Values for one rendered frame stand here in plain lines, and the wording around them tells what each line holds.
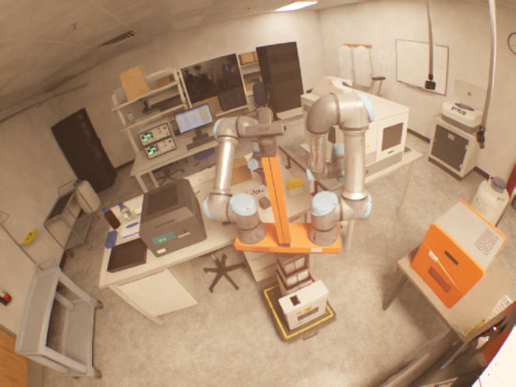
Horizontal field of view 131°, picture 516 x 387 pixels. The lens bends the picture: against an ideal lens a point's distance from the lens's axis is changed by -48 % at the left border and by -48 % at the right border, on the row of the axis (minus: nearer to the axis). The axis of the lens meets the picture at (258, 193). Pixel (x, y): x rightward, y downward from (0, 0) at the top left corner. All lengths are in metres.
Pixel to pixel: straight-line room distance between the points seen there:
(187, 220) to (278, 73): 2.56
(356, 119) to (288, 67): 2.73
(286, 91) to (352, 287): 2.76
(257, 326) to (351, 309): 0.87
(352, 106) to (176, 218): 1.17
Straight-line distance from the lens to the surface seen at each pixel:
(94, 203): 5.19
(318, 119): 0.80
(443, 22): 4.50
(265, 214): 1.62
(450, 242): 1.32
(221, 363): 2.15
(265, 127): 0.72
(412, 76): 4.88
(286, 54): 3.45
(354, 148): 0.86
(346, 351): 2.06
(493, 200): 2.90
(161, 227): 1.49
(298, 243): 1.08
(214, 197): 1.07
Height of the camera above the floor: 2.01
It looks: 37 degrees down
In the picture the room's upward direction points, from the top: 14 degrees counter-clockwise
